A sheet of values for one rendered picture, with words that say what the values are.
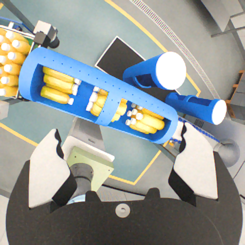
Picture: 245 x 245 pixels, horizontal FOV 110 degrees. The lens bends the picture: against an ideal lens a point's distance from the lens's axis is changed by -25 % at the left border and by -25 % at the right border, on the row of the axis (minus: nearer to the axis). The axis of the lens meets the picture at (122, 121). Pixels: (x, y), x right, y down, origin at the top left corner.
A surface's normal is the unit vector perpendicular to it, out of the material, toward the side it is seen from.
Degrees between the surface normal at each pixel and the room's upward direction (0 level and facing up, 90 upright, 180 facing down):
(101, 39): 0
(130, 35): 0
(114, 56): 0
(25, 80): 13
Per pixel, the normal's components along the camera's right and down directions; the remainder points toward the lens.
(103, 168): 0.26, 0.31
